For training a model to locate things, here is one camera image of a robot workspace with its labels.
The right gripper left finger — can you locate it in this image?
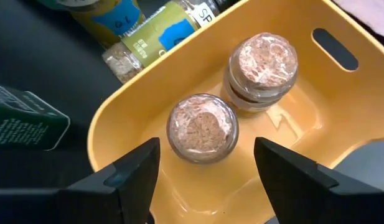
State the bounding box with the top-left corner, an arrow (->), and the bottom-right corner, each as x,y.
0,137 -> 161,224

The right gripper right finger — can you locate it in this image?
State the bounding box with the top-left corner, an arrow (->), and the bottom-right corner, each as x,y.
253,136 -> 384,224

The dark green spice tin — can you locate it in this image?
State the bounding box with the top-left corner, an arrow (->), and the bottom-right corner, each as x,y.
0,83 -> 71,152

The cork-stoppered glass spice jar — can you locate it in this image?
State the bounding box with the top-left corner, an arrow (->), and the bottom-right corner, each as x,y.
166,93 -> 240,165
223,32 -> 299,113

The green-labelled spice jar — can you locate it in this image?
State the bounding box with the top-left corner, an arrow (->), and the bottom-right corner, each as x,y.
101,0 -> 222,85
35,0 -> 146,49

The yellow plastic bin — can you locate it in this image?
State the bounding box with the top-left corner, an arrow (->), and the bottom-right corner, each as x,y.
87,0 -> 384,224

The pink cloth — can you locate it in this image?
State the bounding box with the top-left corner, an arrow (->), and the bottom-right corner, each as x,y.
333,0 -> 384,40

